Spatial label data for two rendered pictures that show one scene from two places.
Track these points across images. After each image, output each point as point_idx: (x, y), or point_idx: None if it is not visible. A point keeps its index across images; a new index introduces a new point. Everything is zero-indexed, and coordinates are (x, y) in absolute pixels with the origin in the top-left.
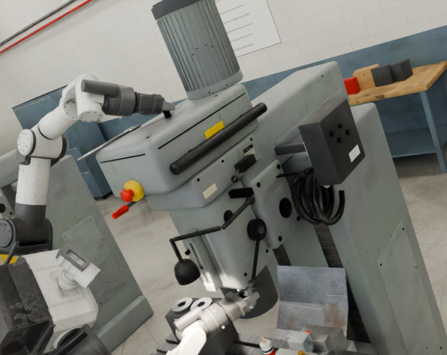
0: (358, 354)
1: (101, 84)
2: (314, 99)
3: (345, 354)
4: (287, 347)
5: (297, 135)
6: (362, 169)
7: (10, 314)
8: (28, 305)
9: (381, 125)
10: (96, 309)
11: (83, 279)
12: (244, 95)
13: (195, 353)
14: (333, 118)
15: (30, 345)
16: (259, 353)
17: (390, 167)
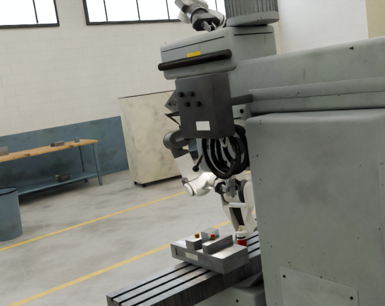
0: (206, 277)
1: (178, 3)
2: (321, 71)
3: (212, 273)
4: (251, 254)
5: (278, 98)
6: (297, 173)
7: (170, 100)
8: (177, 102)
9: (370, 153)
10: None
11: None
12: (223, 38)
13: (201, 186)
14: (187, 84)
15: None
16: (258, 244)
17: (366, 217)
